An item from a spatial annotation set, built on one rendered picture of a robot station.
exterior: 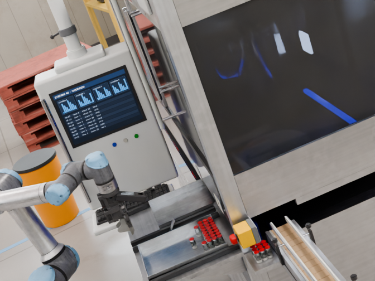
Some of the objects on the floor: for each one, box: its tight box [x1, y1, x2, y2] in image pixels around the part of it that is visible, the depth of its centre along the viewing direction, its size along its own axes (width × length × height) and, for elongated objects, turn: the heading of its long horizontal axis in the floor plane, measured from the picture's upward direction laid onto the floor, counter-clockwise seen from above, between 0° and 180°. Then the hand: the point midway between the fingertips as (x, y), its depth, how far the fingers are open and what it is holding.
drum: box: [12, 148, 79, 228], centre depth 525 cm, size 35×36×56 cm
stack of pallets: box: [0, 41, 92, 153], centre depth 708 cm, size 109×75×80 cm
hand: (133, 230), depth 255 cm, fingers closed
